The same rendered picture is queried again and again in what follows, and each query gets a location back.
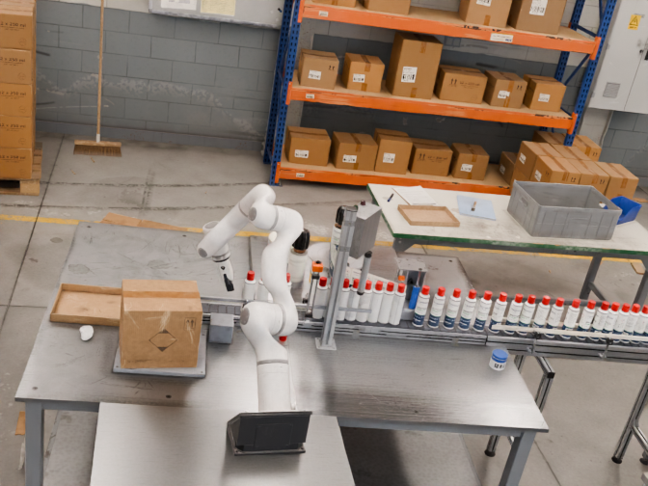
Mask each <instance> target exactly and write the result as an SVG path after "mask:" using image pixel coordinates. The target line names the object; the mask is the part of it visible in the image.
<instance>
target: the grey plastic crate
mask: <svg viewBox="0 0 648 486"><path fill-rule="evenodd" d="M600 202H602V203H603V204H605V205H606V206H607V207H608V209H603V208H602V207H601V206H600ZM507 212H508V213H509V214H510V215H511V216H512V217H513V218H514V219H515V220H516V221H517V222H518V223H519V224H520V225H521V226H522V227H523V229H524V230H525V231H526V232H527V233H528V234H529V235H530V236H532V237H550V238H572V239H593V240H610V239H611V238H612V236H613V233H614V230H615V227H616V224H617V222H618V219H619V216H620V215H621V213H622V209H621V208H619V207H618V206H617V205H616V204H614V203H613V202H612V201H610V200H609V199H608V198H607V197H605V196H604V195H603V194H602V193H600V192H599V191H598V190H597V189H596V188H594V187H593V186H589V185H574V184H559V183H545V182H530V181H516V180H515V181H514V183H513V189H512V193H511V196H510V200H509V203H508V206H507Z"/></svg>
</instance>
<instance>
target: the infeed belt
mask: <svg viewBox="0 0 648 486"><path fill-rule="evenodd" d="M240 309H241V306H234V305H227V306H226V305H222V304H210V303H202V313H212V312H214V313H226V314H233V315H238V316H240V313H241V312H240ZM305 312H306V311H305V310H302V312H301V311H300V310H297V313H298V320H299V321H304V320H305ZM311 322H324V318H323V317H322V319H320V320H316V319H313V318H312V319H311ZM412 322H413V320H403V319H400V320H399V324H398V325H396V326H393V325H391V324H390V323H389V322H388V323H387V324H381V323H379V322H378V321H377V322H376V323H369V322H367V321H366V322H365V323H360V322H358V321H356V319H355V321H347V320H345V319H344V320H343V321H336V324H348V325H361V326H372V327H385V328H397V329H409V330H422V331H433V332H446V333H458V334H470V335H483V336H487V334H486V332H485V330H484V331H483V332H482V333H479V332H476V331H475V330H474V329H473V325H472V324H470V327H469V330H468V331H461V330H459V329H458V324H459V323H454V327H453V329H452V330H447V329H445V328H444V327H443V324H444V322H439V326H438V328H437V329H432V328H429V327H428V326H427V323H428V321H423V325H422V327H420V328H418V327H415V326H413V325H412Z"/></svg>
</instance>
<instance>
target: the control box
mask: <svg viewBox="0 0 648 486"><path fill-rule="evenodd" d="M357 206H358V207H359V211H358V213H357V218H356V221H355V225H354V232H353V237H352V242H351V247H350V250H349V256H350V257H352V258H355V259H358V258H359V257H361V256H362V255H364V254H365V253H366V252H368V251H369V250H370V249H372V248H373V247H374V244H375V240H376V235H377V230H378V226H379V222H380V217H381V212H382V207H380V206H377V205H374V204H371V203H369V202H365V206H360V203H358V204H357Z"/></svg>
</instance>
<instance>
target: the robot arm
mask: <svg viewBox="0 0 648 486"><path fill-rule="evenodd" d="M275 199H276V195H275V192H274V191H273V189H272V188H271V187H270V186H268V185H266V184H260V185H257V186H256V187H254V188H253V189H252V190H251V191H250V192H249V193H248V194H247V195H246V196H245V197H244V198H243V199H242V200H241V201H240V202H239V203H238V204H237V205H236V206H235V207H234V208H233V209H232V210H231V211H230V212H229V213H228V214H227V215H226V216H225V217H224V218H223V219H222V220H221V221H220V222H218V221H213V222H209V223H207V224H205V225H204V226H203V227H202V230H203V233H204V239H203V240H202V241H201V242H200V243H199V245H198V248H197V252H198V254H199V256H200V257H203V258H208V257H211V259H212V260H213V261H214V262H217V266H218V270H219V273H220V276H221V279H222V282H223V281H225V284H226V288H227V291H228V292H229V291H234V286H233V283H232V279H233V271H232V267H231V264H230V249H229V246H228V242H229V241H230V240H231V239H232V238H233V237H234V236H235V235H236V234H237V233H238V232H239V231H240V230H242V229H243V228H244V227H245V226H246V225H247V224H248V223H249V222H251V223H252V224H253V225H254V226H255V227H257V228H259V229H263V230H271V231H275V232H276V234H277V237H276V239H275V240H274V241H273V242H272V243H270V244H269V245H268V246H267V247H266V248H265V249H264V250H263V252H262V256H261V279H262V282H263V284H264V286H265V288H266V289H267V290H268V291H269V293H270V294H271V296H272V298H273V303H274V304H272V303H264V302H251V303H249V304H247V305H246V306H245V307H244V308H243V309H242V311H241V313H240V326H241V329H242V331H243V333H244V334H245V336H246V337H247V339H248V340H249V342H250V343H251V344H252V345H253V347H254V348H255V351H256V374H257V399H258V411H259V412H288V411H297V410H296V404H295V403H294V404H292V402H291V401H290V383H289V365H288V354H287V351H286V349H285V348H284V347H283V346H281V345H280V344H279V343H277V342H276V341H275V340H274V339H273V338H272V336H281V337H283V336H288V335H290V334H292V333H293V332H294V331H295V330H296V328H297V325H298V313H297V310H296V307H295V304H294V302H293V299H292V297H291V294H290V291H289V289H288V285H287V280H286V268H287V256H288V252H289V249H290V247H291V245H292V244H293V243H294V241H295V240H296V239H297V238H298V237H299V235H300V234H301V232H302V229H303V219H302V217H301V215H300V214H299V213H298V212H297V211H295V210H293V209H290V208H286V207H282V206H277V205H273V203H274V201H275Z"/></svg>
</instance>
